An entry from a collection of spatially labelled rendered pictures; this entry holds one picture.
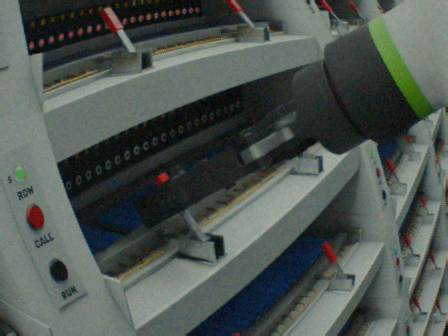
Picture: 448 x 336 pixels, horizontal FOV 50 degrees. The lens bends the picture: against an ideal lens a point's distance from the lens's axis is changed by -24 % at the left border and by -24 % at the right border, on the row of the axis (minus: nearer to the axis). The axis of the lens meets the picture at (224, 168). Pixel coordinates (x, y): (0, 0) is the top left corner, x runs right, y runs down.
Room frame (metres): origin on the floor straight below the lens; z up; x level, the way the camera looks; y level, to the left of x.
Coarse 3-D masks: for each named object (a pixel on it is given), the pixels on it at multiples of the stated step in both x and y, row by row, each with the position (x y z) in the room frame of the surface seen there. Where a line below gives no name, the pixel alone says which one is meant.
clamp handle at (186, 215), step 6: (162, 174) 0.56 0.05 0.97; (156, 180) 0.55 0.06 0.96; (162, 180) 0.55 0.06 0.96; (186, 210) 0.55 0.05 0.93; (186, 216) 0.55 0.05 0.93; (192, 216) 0.55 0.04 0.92; (186, 222) 0.55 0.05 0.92; (192, 222) 0.55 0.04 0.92; (192, 228) 0.55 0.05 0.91; (198, 228) 0.55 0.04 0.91; (198, 234) 0.55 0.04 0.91; (204, 234) 0.55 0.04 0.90
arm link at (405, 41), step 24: (408, 0) 0.37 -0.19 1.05; (432, 0) 0.34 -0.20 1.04; (384, 24) 0.38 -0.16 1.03; (408, 24) 0.36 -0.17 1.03; (432, 24) 0.34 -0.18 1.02; (384, 48) 0.37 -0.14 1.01; (408, 48) 0.36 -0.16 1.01; (432, 48) 0.34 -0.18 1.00; (408, 72) 0.36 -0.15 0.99; (432, 72) 0.35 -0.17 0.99; (408, 96) 0.37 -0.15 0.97; (432, 96) 0.37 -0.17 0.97
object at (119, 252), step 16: (256, 176) 0.75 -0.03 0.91; (272, 176) 0.75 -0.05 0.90; (224, 192) 0.69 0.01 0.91; (192, 208) 0.63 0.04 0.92; (208, 208) 0.65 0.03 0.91; (144, 224) 0.58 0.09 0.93; (160, 224) 0.58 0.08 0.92; (176, 224) 0.60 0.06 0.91; (128, 240) 0.54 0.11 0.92; (144, 240) 0.55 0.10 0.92; (160, 240) 0.58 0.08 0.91; (96, 256) 0.50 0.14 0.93; (112, 256) 0.51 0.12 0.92; (128, 256) 0.53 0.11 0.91; (112, 272) 0.50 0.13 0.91; (128, 272) 0.50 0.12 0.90
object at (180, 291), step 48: (192, 144) 0.84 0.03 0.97; (96, 192) 0.66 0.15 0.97; (240, 192) 0.73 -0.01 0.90; (288, 192) 0.71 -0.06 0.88; (336, 192) 0.81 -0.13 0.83; (240, 240) 0.59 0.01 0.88; (288, 240) 0.66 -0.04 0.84; (144, 288) 0.49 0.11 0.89; (192, 288) 0.49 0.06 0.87; (240, 288) 0.56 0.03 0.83
